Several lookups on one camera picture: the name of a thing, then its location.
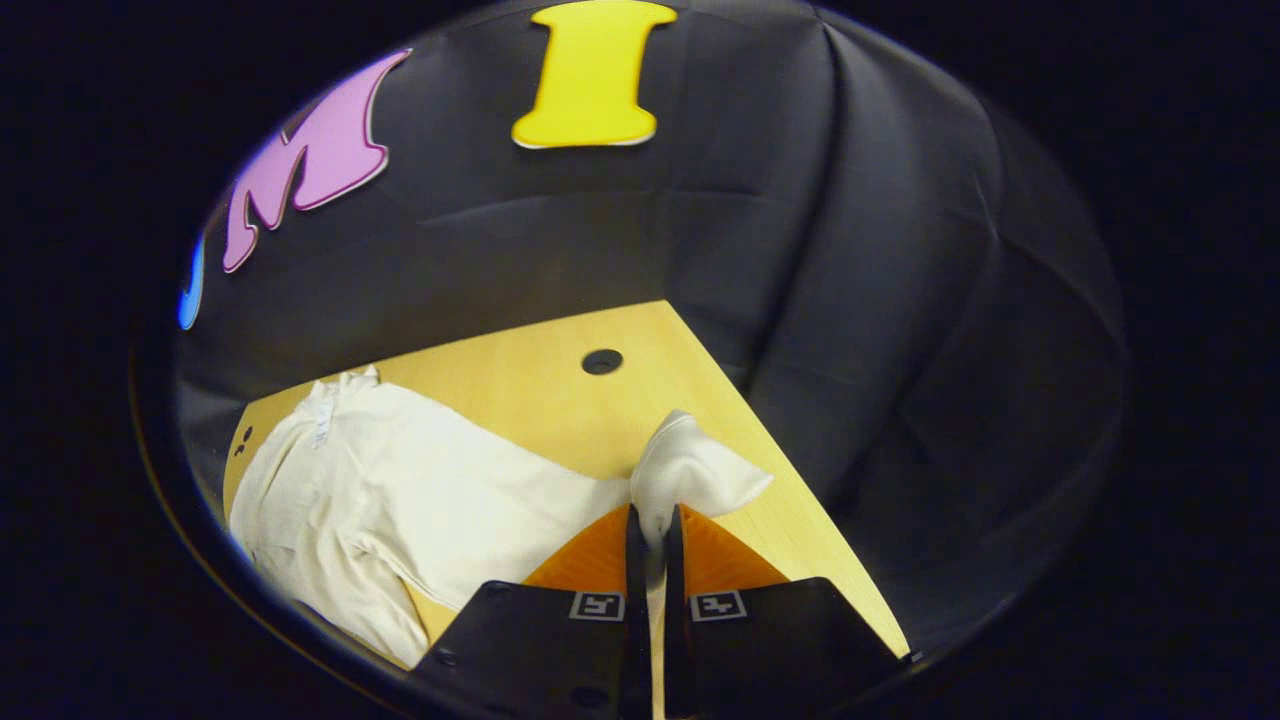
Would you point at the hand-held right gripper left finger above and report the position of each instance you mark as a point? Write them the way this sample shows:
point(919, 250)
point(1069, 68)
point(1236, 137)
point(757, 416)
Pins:
point(636, 600)

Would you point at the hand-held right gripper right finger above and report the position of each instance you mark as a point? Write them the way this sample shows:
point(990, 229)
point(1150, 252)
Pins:
point(675, 600)

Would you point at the white sweatshirt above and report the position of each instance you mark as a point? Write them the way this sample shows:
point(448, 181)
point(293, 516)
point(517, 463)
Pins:
point(420, 480)

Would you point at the black backdrop cloth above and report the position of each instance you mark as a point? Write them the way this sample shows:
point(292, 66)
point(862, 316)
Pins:
point(800, 250)

